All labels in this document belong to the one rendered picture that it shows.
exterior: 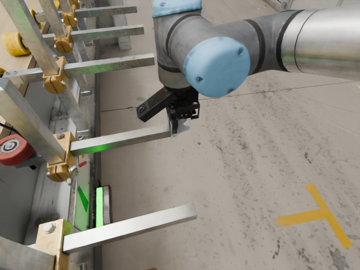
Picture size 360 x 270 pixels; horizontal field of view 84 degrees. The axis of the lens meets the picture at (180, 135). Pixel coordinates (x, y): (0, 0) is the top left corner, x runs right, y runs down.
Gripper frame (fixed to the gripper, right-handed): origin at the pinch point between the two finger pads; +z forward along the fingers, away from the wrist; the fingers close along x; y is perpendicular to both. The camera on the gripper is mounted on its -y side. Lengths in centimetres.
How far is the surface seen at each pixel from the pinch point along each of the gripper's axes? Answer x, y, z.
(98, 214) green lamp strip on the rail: -14.6, -26.2, 12.4
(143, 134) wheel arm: -1.0, -8.7, -3.4
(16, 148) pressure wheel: -1.6, -39.7, -8.1
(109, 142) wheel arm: -1.5, -18.6, -3.4
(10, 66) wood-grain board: 41, -52, -8
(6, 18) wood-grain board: 92, -66, -8
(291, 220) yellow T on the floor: -20, 70, 83
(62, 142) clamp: 1.1, -30.7, -4.5
